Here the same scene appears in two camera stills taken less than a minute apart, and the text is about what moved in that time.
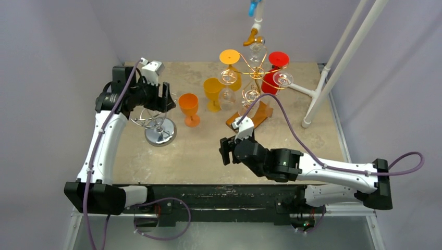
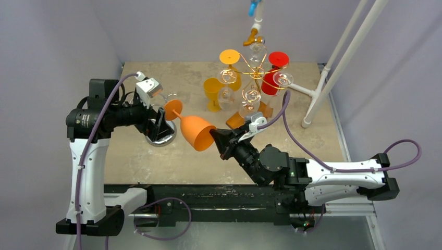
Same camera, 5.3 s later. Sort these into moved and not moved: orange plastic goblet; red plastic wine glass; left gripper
Moved: orange plastic goblet; left gripper
Not moved: red plastic wine glass
